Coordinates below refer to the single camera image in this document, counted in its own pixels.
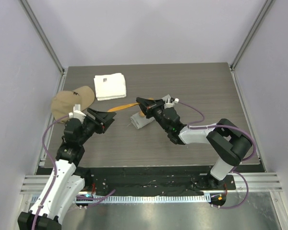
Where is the tan baseball cap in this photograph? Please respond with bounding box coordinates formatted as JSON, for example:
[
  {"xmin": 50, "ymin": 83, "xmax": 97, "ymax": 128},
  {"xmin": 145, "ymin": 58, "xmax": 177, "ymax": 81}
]
[{"xmin": 51, "ymin": 86, "xmax": 95, "ymax": 123}]

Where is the left aluminium frame post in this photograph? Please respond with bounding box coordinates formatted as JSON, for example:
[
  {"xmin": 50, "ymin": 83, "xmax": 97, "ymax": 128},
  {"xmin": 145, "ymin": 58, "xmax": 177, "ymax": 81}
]
[{"xmin": 19, "ymin": 0, "xmax": 64, "ymax": 74}]

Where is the purple cable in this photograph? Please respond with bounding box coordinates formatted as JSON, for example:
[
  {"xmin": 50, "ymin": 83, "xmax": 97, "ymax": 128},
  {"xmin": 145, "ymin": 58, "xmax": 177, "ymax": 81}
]
[
  {"xmin": 175, "ymin": 99, "xmax": 258, "ymax": 209},
  {"xmin": 31, "ymin": 114, "xmax": 117, "ymax": 230}
]

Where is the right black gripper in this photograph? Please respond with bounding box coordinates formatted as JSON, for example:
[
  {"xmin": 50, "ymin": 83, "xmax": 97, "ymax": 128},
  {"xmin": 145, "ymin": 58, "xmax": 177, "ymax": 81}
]
[{"xmin": 136, "ymin": 98, "xmax": 170, "ymax": 133}]

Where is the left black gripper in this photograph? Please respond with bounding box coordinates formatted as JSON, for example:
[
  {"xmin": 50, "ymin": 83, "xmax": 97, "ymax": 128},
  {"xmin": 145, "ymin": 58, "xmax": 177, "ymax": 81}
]
[{"xmin": 77, "ymin": 108, "xmax": 115, "ymax": 145}]

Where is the yellow wooden knife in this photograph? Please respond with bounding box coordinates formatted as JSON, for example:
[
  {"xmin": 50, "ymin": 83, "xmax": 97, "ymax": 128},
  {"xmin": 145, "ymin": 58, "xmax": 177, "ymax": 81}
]
[{"xmin": 108, "ymin": 103, "xmax": 138, "ymax": 112}]

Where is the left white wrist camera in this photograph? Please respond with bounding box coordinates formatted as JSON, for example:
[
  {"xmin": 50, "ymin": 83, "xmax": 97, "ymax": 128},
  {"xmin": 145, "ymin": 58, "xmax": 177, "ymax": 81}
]
[{"xmin": 69, "ymin": 104, "xmax": 86, "ymax": 123}]

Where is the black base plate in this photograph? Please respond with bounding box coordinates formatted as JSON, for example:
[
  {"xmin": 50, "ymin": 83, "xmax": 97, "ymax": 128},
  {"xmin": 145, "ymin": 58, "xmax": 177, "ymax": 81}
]
[{"xmin": 79, "ymin": 166, "xmax": 236, "ymax": 197}]

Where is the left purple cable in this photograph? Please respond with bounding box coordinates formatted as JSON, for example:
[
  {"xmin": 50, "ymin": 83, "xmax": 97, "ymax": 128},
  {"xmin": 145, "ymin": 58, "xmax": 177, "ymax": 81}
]
[{"xmin": 31, "ymin": 114, "xmax": 117, "ymax": 230}]

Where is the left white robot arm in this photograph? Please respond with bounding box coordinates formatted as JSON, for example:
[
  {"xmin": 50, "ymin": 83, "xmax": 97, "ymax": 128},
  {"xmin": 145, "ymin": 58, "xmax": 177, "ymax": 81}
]
[{"xmin": 17, "ymin": 104, "xmax": 116, "ymax": 230}]

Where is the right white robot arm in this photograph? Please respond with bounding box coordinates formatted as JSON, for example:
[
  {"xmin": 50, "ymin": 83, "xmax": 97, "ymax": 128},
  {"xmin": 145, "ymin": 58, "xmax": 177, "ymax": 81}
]
[{"xmin": 136, "ymin": 97, "xmax": 256, "ymax": 190}]

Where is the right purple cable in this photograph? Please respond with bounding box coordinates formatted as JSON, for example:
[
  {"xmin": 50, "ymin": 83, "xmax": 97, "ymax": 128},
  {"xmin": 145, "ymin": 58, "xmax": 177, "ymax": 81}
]
[{"xmin": 175, "ymin": 99, "xmax": 258, "ymax": 209}]

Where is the green handled wooden spoon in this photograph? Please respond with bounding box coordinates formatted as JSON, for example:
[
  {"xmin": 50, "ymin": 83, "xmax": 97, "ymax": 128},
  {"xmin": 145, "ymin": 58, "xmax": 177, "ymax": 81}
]
[{"xmin": 136, "ymin": 97, "xmax": 155, "ymax": 117}]

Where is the perforated cable duct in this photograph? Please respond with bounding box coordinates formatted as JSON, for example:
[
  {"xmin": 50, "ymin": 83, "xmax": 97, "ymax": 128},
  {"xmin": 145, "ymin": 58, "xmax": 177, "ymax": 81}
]
[{"xmin": 31, "ymin": 194, "xmax": 211, "ymax": 204}]

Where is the aluminium frame post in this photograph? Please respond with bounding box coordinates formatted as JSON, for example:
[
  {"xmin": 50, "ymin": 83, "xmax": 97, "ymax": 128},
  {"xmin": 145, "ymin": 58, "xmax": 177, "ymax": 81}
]
[
  {"xmin": 230, "ymin": 0, "xmax": 275, "ymax": 71},
  {"xmin": 19, "ymin": 0, "xmax": 64, "ymax": 74}
]

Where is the white folded towel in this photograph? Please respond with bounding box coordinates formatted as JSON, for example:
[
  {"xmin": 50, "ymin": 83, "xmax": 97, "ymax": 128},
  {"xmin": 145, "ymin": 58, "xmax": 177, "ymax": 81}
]
[{"xmin": 94, "ymin": 73, "xmax": 127, "ymax": 101}]

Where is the right aluminium frame post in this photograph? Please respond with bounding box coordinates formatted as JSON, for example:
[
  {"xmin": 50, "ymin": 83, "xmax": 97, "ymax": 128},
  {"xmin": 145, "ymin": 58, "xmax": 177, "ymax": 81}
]
[{"xmin": 230, "ymin": 0, "xmax": 275, "ymax": 71}]

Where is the grey cloth napkin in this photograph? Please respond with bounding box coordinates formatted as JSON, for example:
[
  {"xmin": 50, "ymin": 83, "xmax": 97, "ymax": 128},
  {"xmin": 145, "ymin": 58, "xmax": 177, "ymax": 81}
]
[{"xmin": 130, "ymin": 94, "xmax": 172, "ymax": 129}]

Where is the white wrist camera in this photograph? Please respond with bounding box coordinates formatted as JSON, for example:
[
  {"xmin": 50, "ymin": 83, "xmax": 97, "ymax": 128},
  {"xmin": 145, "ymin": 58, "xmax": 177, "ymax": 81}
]
[
  {"xmin": 69, "ymin": 104, "xmax": 86, "ymax": 123},
  {"xmin": 164, "ymin": 98, "xmax": 179, "ymax": 109}
]

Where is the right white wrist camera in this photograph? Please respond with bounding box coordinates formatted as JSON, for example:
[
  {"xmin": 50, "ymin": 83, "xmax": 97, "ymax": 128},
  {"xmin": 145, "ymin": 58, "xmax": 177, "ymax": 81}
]
[{"xmin": 164, "ymin": 98, "xmax": 179, "ymax": 109}]

